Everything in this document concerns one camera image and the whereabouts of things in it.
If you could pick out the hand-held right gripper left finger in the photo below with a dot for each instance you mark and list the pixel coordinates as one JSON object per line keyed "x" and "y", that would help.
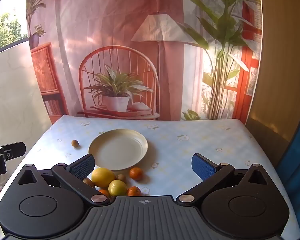
{"x": 83, "y": 167}

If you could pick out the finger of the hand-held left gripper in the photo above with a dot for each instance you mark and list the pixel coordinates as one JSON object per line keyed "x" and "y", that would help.
{"x": 12, "y": 150}

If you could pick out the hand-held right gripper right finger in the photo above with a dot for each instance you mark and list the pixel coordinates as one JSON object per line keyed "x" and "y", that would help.
{"x": 202, "y": 167}

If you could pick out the large yellow citrus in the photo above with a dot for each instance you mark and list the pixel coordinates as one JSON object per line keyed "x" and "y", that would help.
{"x": 102, "y": 177}

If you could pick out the orange tangerine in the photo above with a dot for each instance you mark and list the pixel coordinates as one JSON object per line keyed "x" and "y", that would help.
{"x": 134, "y": 191}
{"x": 104, "y": 193}
{"x": 136, "y": 173}

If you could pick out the cream round plate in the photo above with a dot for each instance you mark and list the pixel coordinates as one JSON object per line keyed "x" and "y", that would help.
{"x": 117, "y": 150}

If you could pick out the green apple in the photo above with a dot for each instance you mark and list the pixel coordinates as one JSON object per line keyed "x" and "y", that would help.
{"x": 117, "y": 188}

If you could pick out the white marble board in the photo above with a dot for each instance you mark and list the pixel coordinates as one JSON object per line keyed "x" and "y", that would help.
{"x": 12, "y": 92}

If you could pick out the green trees outside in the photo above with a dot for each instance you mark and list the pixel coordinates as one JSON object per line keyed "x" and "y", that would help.
{"x": 5, "y": 32}

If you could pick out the wooden panel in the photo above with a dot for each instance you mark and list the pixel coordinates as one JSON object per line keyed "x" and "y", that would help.
{"x": 282, "y": 55}

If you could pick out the printed backdrop cloth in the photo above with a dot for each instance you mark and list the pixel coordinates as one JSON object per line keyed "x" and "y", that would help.
{"x": 102, "y": 17}

